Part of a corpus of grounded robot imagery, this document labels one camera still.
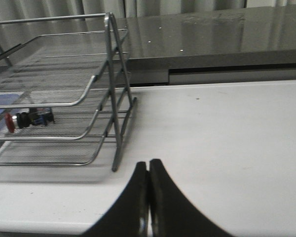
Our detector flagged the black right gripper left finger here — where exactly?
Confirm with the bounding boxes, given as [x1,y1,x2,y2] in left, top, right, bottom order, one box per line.
[81,161,148,237]

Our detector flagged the dark grey back counter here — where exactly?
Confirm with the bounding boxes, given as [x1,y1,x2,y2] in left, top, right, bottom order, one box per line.
[118,5,296,86]

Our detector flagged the silver mesh tray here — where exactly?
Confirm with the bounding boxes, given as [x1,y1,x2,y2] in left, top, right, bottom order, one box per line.
[0,74,132,142]
[0,108,129,166]
[0,29,127,109]

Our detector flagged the red emergency stop button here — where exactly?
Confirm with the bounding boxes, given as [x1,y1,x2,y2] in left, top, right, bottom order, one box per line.
[4,107,55,133]

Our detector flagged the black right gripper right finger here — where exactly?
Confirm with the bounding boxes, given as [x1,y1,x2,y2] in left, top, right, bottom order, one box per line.
[149,159,231,237]

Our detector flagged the silver wire rack frame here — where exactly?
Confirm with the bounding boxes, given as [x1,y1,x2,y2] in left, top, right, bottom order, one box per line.
[0,12,136,171]

